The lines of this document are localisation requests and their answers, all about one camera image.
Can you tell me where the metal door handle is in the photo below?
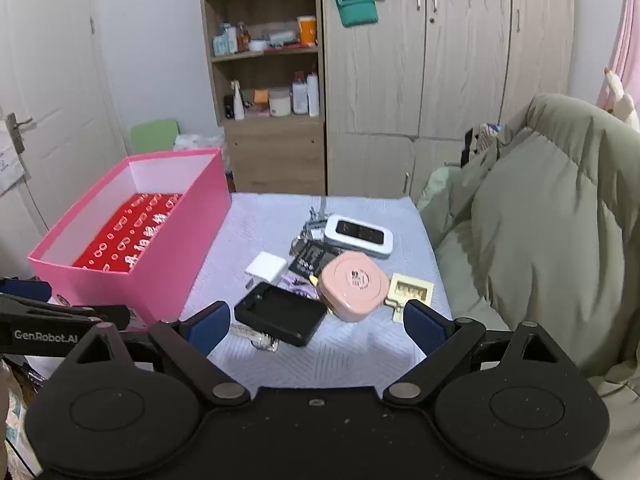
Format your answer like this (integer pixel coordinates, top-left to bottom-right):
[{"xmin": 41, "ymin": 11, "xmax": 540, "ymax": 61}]
[{"xmin": 4, "ymin": 112, "xmax": 36, "ymax": 153}]

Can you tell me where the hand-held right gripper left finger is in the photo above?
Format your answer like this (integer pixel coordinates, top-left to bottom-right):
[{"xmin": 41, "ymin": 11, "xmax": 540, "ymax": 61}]
[{"xmin": 59, "ymin": 301, "xmax": 252, "ymax": 409}]

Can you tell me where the white paper sheet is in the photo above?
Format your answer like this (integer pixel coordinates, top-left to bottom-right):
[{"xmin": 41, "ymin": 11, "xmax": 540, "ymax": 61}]
[{"xmin": 0, "ymin": 147, "xmax": 32, "ymax": 196}]

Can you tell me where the black rectangular tray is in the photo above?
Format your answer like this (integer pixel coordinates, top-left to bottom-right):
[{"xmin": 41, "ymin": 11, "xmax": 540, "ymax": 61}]
[{"xmin": 233, "ymin": 281, "xmax": 328, "ymax": 348}]

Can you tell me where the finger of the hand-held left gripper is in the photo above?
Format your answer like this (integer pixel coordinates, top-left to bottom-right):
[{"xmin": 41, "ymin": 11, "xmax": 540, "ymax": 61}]
[
  {"xmin": 0, "ymin": 278, "xmax": 53, "ymax": 306},
  {"xmin": 0, "ymin": 294, "xmax": 132, "ymax": 332}
]

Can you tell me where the white charger cube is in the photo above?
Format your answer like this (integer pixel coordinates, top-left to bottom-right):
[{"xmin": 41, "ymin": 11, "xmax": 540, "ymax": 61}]
[{"xmin": 244, "ymin": 252, "xmax": 288, "ymax": 291}]

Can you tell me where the white spray bottle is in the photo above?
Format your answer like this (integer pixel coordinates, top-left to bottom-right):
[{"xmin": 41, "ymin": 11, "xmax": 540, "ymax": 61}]
[{"xmin": 231, "ymin": 80, "xmax": 246, "ymax": 121}]

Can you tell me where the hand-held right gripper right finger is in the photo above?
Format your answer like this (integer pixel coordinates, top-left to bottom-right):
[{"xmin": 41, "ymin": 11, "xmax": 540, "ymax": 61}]
[{"xmin": 382, "ymin": 299, "xmax": 583, "ymax": 409}]

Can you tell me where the purple small packet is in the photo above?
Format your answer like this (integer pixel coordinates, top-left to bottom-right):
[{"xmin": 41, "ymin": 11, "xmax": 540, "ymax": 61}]
[{"xmin": 280, "ymin": 272, "xmax": 318, "ymax": 298}]

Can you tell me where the light green board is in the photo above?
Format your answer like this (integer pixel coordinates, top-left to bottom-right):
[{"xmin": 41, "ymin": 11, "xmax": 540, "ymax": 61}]
[{"xmin": 130, "ymin": 119, "xmax": 181, "ymax": 155}]

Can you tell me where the white plastic bag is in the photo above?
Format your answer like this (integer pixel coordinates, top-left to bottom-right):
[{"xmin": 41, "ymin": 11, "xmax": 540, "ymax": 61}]
[{"xmin": 173, "ymin": 130, "xmax": 228, "ymax": 171}]

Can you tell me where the black circuit board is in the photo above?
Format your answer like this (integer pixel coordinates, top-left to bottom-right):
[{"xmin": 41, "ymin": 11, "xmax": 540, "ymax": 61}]
[{"xmin": 289, "ymin": 237, "xmax": 346, "ymax": 281}]

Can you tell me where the pink cardboard box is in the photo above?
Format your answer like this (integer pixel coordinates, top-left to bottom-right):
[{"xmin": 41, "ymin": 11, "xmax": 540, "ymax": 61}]
[{"xmin": 27, "ymin": 148, "xmax": 233, "ymax": 328}]

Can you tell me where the metal keyring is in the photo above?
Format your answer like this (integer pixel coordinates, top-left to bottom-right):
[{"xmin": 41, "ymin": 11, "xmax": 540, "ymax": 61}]
[{"xmin": 300, "ymin": 195, "xmax": 331, "ymax": 241}]

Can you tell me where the light wooden wardrobe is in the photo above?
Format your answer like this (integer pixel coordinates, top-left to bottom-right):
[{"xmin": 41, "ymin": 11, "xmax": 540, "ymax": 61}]
[{"xmin": 320, "ymin": 0, "xmax": 576, "ymax": 198}]

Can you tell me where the colourful printed fabric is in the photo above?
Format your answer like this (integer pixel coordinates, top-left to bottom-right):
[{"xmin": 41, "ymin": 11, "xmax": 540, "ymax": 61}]
[{"xmin": 0, "ymin": 357, "xmax": 38, "ymax": 476}]

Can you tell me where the white portable router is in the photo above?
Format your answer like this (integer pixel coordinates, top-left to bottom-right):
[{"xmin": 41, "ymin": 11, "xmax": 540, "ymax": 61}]
[{"xmin": 324, "ymin": 214, "xmax": 394, "ymax": 260}]

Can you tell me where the clear plastic item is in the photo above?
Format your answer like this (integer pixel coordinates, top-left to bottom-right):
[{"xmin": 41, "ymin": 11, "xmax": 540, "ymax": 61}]
[{"xmin": 230, "ymin": 324, "xmax": 281, "ymax": 353}]

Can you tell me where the white jar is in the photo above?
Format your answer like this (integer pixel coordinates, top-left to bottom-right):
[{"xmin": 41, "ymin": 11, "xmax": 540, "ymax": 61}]
[{"xmin": 268, "ymin": 87, "xmax": 292, "ymax": 118}]

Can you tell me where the white bottle red cap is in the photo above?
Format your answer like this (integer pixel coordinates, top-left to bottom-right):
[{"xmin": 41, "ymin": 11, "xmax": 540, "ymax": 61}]
[{"xmin": 291, "ymin": 71, "xmax": 308, "ymax": 116}]

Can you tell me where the pink curtain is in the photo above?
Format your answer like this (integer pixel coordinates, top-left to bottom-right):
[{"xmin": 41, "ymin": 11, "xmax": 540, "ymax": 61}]
[{"xmin": 597, "ymin": 0, "xmax": 640, "ymax": 111}]

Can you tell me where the green puffer jacket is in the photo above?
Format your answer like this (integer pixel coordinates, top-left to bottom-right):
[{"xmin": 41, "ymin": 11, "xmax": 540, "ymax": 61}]
[{"xmin": 415, "ymin": 92, "xmax": 640, "ymax": 411}]

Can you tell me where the cream tooth model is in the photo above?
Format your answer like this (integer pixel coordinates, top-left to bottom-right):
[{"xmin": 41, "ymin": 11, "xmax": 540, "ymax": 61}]
[{"xmin": 384, "ymin": 272, "xmax": 435, "ymax": 322}]

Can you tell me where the wooden shelf unit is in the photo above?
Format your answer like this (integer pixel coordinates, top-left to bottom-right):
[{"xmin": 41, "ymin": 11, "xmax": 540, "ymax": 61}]
[{"xmin": 198, "ymin": 0, "xmax": 327, "ymax": 196}]

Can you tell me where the blue and white box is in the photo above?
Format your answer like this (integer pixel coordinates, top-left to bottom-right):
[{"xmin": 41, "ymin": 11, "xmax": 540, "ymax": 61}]
[{"xmin": 212, "ymin": 24, "xmax": 238, "ymax": 57}]

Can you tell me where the teal hanging bag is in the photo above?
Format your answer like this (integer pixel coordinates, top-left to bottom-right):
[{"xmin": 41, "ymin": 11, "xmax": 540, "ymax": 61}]
[{"xmin": 333, "ymin": 0, "xmax": 381, "ymax": 28}]

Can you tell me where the orange cup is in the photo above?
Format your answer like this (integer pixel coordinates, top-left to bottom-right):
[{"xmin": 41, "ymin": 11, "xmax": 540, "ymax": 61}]
[{"xmin": 297, "ymin": 15, "xmax": 318, "ymax": 47}]

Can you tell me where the white door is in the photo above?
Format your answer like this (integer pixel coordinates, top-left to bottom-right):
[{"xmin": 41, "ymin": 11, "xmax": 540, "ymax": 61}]
[{"xmin": 0, "ymin": 0, "xmax": 103, "ymax": 266}]

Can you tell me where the tall white bottle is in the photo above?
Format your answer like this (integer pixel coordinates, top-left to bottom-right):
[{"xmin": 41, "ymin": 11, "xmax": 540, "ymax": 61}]
[{"xmin": 307, "ymin": 72, "xmax": 321, "ymax": 118}]

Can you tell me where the pink rounded case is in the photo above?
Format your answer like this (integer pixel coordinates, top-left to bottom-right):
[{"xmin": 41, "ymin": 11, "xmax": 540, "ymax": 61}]
[{"xmin": 316, "ymin": 252, "xmax": 391, "ymax": 323}]

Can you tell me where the white plush toy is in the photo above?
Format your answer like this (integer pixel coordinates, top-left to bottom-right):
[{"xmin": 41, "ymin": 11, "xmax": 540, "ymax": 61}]
[{"xmin": 602, "ymin": 67, "xmax": 640, "ymax": 123}]

